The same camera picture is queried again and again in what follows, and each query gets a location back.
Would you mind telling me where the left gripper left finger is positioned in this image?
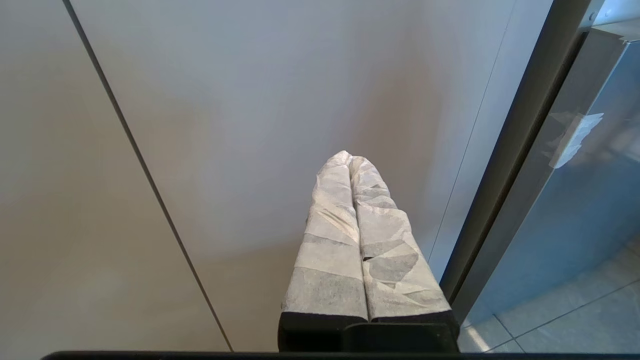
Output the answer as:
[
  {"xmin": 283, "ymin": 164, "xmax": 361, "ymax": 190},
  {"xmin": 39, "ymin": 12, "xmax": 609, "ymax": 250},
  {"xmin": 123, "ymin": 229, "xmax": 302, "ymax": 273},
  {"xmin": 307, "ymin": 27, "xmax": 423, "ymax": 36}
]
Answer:
[{"xmin": 278, "ymin": 150, "xmax": 370, "ymax": 352}]

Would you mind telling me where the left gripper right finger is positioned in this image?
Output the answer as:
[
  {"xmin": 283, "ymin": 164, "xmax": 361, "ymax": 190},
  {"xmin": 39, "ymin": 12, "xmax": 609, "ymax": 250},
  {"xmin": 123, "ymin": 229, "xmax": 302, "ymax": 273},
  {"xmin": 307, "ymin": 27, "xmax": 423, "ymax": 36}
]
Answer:
[{"xmin": 343, "ymin": 156, "xmax": 461, "ymax": 353}]

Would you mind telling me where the stainless steel fridge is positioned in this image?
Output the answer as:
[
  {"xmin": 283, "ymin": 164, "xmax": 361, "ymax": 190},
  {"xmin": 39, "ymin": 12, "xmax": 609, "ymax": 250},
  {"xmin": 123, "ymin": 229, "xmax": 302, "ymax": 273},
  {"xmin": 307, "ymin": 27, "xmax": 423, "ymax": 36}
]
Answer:
[{"xmin": 439, "ymin": 0, "xmax": 640, "ymax": 326}]

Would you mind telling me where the grey cabinet door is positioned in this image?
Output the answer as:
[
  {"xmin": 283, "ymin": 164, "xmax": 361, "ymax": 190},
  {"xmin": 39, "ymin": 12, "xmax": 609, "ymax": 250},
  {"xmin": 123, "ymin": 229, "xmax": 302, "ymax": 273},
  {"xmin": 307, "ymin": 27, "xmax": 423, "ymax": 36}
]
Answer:
[
  {"xmin": 67, "ymin": 0, "xmax": 555, "ymax": 353},
  {"xmin": 0, "ymin": 0, "xmax": 233, "ymax": 360}
]

